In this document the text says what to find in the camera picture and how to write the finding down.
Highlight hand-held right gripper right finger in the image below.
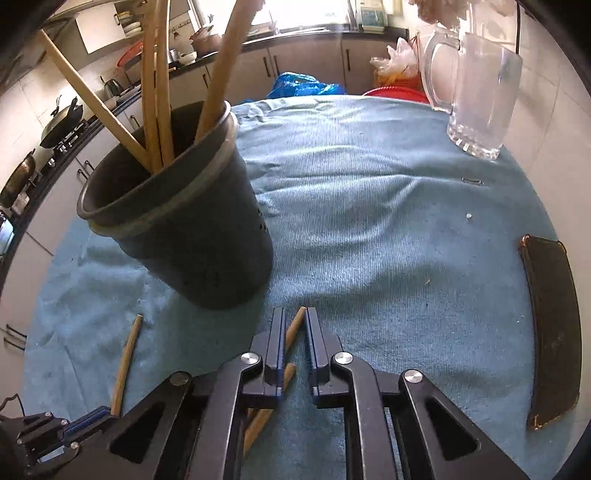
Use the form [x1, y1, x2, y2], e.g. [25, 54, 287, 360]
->
[307, 307, 532, 480]

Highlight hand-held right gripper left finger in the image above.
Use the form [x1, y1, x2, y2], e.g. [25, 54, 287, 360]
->
[46, 307, 286, 480]

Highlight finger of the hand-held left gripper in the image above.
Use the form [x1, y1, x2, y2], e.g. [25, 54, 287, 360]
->
[21, 405, 114, 462]

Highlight dark grey utensil holder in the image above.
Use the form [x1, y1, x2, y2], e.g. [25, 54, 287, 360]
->
[76, 99, 275, 311]

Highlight blue towel cloth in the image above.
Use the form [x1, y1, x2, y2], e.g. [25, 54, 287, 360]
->
[21, 95, 561, 480]

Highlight smartphone in brown case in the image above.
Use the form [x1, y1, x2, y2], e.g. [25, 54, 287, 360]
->
[518, 234, 583, 432]

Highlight brown cooking pan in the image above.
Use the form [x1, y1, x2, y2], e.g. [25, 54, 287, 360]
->
[0, 150, 38, 208]

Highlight blue plastic bag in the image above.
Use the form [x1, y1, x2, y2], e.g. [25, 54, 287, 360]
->
[267, 71, 346, 99]

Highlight red plastic basin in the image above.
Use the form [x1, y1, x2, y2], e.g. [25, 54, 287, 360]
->
[117, 44, 144, 70]
[362, 85, 430, 104]

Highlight gas stove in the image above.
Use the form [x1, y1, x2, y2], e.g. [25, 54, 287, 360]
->
[41, 120, 100, 167]

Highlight clear plastic bag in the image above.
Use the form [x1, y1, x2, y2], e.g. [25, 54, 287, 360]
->
[369, 37, 423, 88]

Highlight black wok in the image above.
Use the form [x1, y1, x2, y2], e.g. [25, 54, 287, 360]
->
[41, 96, 85, 149]

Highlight clear glass pitcher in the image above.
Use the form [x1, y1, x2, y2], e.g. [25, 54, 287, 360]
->
[418, 25, 525, 161]

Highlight brown clay pot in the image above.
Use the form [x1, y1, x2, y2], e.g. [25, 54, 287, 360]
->
[189, 25, 222, 54]

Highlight kitchen window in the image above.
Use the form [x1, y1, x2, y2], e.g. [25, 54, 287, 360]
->
[187, 0, 361, 33]

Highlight white and blue box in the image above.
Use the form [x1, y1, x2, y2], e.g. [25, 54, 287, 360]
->
[358, 0, 386, 32]

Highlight stacked dishes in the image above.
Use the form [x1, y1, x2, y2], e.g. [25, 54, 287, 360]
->
[115, 10, 141, 35]

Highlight upper kitchen cabinet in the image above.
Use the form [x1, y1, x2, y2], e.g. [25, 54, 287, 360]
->
[74, 0, 190, 54]

